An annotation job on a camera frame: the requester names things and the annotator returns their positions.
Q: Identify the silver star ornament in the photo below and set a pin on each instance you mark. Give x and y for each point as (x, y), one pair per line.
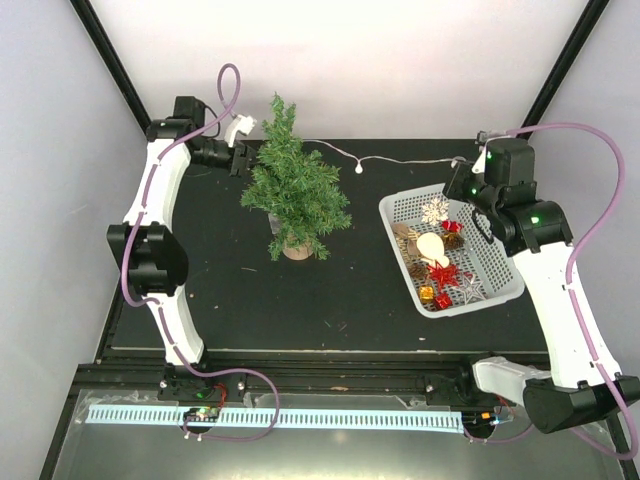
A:
(471, 289)

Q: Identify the pine cone ornament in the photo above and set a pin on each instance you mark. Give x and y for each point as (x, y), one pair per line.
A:
(453, 241)
(419, 272)

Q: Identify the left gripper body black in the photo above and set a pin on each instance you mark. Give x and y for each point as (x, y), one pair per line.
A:
(237, 169)

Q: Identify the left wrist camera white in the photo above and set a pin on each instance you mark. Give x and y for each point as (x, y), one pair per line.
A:
(240, 125)

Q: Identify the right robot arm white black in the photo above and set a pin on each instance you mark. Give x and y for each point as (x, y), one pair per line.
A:
(584, 383)

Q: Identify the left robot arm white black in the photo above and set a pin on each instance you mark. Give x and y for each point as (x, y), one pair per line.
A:
(153, 264)

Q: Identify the small green christmas tree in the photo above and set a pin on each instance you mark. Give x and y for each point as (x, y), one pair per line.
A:
(297, 187)

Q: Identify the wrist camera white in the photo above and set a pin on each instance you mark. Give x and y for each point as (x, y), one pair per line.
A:
(483, 138)
(240, 125)

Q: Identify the light blue slotted cable duct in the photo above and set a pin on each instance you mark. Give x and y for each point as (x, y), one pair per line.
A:
(283, 418)

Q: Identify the white wooden snowflake ornament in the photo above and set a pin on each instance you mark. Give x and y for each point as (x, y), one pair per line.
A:
(435, 211)

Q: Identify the red foil star ornament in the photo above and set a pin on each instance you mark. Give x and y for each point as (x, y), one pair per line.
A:
(444, 276)

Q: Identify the wooden snowman ornament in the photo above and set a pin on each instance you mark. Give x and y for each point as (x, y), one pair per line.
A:
(431, 250)

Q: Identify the white plastic basket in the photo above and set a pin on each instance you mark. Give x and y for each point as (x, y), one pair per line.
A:
(401, 217)

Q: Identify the red gift box ornament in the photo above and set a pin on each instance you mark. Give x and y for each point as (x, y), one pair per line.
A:
(442, 301)

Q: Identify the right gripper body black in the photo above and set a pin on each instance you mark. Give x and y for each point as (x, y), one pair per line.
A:
(455, 189)

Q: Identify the gold gift box ornament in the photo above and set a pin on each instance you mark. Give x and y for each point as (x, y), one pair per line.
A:
(426, 294)

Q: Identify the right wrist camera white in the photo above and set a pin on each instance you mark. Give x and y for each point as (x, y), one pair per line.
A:
(483, 138)

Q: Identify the red bow ornament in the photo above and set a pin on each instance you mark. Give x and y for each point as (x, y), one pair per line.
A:
(452, 226)

